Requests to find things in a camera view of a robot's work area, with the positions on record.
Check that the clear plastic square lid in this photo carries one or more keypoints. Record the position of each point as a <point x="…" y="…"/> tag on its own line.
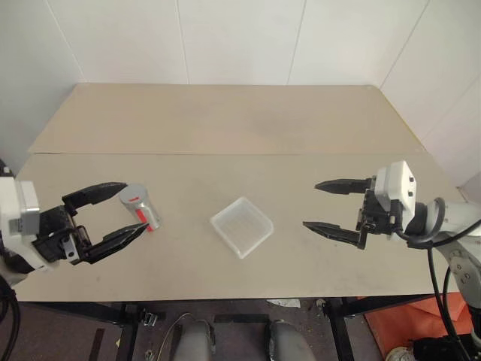
<point x="242" y="225"/>

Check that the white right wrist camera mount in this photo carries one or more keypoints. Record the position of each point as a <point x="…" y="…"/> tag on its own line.
<point x="396" y="184"/>

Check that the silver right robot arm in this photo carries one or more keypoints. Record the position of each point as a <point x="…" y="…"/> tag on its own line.
<point x="460" y="214"/>

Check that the dark grey rounded shape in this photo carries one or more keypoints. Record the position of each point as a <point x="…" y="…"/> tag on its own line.
<point x="287" y="340"/>
<point x="193" y="342"/>

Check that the orange sheet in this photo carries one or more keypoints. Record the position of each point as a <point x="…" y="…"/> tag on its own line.
<point x="417" y="319"/>

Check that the silver red can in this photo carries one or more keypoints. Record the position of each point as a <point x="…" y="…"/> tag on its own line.
<point x="144" y="212"/>

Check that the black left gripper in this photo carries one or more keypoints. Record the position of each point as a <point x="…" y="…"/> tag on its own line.
<point x="52" y="229"/>

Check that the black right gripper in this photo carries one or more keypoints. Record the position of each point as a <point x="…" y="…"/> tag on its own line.
<point x="376" y="220"/>

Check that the black metal table frame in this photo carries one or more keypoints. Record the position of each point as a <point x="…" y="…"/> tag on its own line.
<point x="126" y="338"/>

